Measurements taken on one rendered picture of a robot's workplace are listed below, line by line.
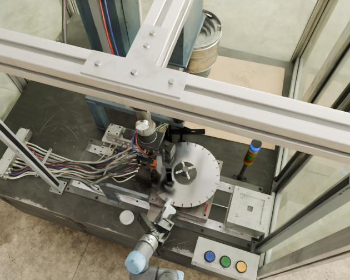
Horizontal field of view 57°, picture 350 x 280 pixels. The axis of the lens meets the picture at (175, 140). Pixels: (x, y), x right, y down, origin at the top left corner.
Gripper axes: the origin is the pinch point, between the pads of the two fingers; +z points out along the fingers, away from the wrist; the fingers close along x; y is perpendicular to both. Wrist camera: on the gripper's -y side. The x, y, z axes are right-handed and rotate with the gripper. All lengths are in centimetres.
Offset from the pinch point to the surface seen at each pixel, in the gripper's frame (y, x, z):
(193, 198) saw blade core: 9.3, 10.2, 4.2
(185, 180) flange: 2.2, 13.8, 8.1
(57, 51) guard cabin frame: -6, 91, -73
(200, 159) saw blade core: 3.6, 20.2, 20.3
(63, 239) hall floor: -68, -94, 18
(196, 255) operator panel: 21.9, -5.3, -10.8
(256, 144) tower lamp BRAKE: 24, 43, 16
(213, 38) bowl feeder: -20, 64, 66
